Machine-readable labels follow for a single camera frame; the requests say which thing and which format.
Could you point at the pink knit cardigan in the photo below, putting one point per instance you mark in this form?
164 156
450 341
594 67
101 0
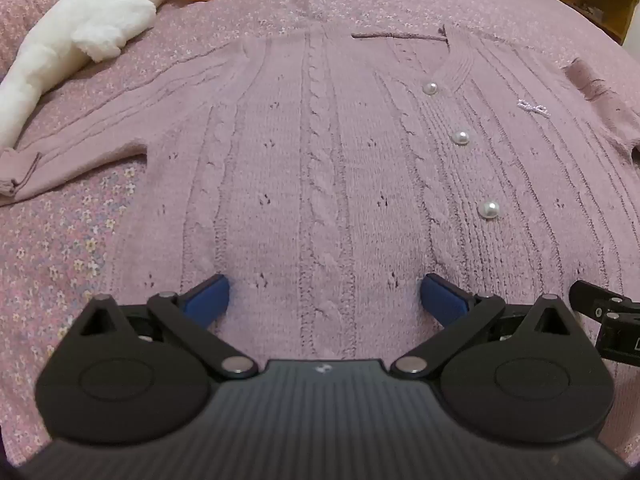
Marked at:
320 160

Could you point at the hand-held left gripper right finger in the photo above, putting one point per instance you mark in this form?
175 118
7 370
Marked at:
440 300

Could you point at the white goose plush toy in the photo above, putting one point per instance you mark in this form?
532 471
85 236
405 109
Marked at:
100 20

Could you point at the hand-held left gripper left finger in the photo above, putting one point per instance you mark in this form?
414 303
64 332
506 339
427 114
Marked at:
210 297

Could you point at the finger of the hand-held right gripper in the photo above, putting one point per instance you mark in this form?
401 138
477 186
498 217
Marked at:
595 297

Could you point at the pink floral bed sheet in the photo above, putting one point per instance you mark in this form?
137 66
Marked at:
60 240

